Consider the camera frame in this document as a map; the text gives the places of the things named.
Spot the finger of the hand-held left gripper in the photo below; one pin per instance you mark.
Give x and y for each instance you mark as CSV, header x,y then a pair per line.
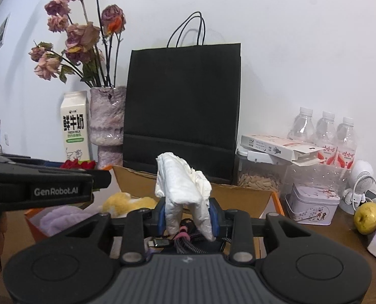
x,y
23,160
80,177

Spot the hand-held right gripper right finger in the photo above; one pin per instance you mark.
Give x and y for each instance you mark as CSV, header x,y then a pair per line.
x,y
213,218

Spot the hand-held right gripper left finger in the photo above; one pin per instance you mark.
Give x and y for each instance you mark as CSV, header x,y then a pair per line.
x,y
161,217

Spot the red cardboard box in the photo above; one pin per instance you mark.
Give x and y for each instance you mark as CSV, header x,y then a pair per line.
x,y
238,196

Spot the white cloth pouch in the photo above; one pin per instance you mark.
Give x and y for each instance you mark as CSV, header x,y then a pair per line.
x,y
181,180

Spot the yellow and white plush toy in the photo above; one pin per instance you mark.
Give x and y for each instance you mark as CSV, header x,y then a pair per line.
x,y
121,204

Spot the purple fluffy headband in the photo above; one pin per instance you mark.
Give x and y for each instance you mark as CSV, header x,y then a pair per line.
x,y
61,218

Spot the white and green milk carton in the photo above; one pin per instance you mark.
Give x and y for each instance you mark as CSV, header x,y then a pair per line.
x,y
75,126

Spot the mottled purple vase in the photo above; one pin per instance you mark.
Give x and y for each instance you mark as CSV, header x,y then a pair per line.
x,y
108,123

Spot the clear jar of seeds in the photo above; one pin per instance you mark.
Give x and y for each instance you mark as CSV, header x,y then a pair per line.
x,y
259,177

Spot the white flat carton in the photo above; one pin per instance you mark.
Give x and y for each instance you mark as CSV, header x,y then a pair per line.
x,y
270,145

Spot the white printed tin box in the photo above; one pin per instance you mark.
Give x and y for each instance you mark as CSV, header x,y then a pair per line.
x,y
311,204

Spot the black paper bag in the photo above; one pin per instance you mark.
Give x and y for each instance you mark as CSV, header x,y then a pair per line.
x,y
181,107

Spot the clear water bottle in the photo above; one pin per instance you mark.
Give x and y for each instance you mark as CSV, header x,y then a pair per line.
x,y
326,129
346,139
301,123

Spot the dried pink roses bouquet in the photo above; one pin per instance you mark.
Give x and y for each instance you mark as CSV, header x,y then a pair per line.
x,y
80,34

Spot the small white fan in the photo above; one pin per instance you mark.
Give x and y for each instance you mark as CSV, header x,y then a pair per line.
x,y
360,177

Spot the green apple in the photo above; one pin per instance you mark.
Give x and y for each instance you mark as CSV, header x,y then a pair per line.
x,y
368,218

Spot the wall picture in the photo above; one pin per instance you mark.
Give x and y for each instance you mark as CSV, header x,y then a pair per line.
x,y
1,33

